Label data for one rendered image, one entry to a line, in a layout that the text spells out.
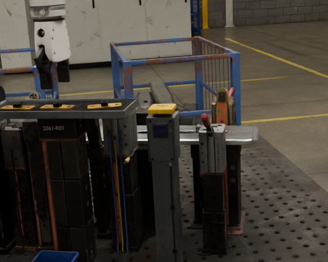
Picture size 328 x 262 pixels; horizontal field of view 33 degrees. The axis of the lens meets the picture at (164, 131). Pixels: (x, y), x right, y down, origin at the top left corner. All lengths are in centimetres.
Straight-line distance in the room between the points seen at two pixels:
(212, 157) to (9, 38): 844
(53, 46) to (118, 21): 841
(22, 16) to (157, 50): 237
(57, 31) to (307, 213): 100
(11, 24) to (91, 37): 134
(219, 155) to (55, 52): 51
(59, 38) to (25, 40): 837
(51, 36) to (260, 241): 84
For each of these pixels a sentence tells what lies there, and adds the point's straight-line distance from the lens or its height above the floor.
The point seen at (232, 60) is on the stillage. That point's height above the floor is 90.
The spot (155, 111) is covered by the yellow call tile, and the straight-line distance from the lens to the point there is 131.
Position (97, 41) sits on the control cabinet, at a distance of 974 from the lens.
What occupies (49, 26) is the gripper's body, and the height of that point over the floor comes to 136.
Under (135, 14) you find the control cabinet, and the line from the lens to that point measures 975.
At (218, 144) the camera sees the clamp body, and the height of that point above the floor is 102.
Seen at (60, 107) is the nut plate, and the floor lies 116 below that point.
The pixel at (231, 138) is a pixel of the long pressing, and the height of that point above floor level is 100.
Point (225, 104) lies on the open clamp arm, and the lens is 179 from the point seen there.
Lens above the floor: 146
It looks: 16 degrees down
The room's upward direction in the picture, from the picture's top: 3 degrees counter-clockwise
